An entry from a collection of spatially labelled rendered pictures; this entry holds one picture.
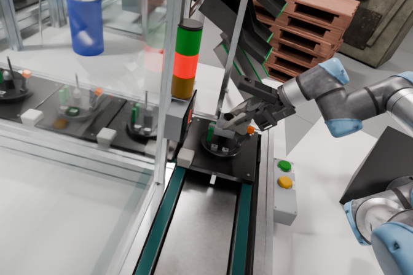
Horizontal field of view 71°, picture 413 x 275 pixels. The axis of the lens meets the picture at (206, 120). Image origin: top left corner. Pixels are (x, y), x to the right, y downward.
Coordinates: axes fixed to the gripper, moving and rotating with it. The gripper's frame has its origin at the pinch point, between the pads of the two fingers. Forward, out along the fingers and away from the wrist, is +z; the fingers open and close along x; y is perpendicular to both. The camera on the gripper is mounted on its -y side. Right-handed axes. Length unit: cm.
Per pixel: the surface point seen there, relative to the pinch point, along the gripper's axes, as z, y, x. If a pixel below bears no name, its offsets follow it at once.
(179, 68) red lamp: -11.4, -25.9, -21.3
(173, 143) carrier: 17.3, -3.7, -5.1
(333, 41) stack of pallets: -27, 97, 234
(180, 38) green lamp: -15.5, -30.4, -21.1
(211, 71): 25, 5, 69
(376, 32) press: -73, 173, 362
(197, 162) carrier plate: 11.1, 3.1, -10.5
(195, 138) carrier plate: 13.2, 0.9, 0.1
